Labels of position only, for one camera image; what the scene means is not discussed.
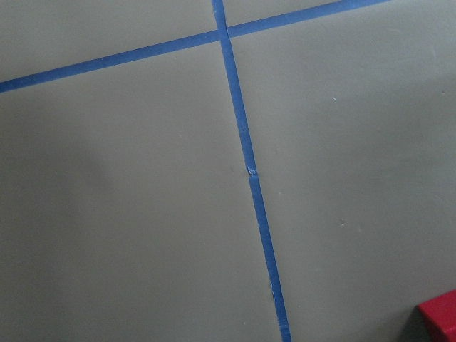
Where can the red wooden block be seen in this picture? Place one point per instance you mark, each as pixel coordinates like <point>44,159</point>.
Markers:
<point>439,317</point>

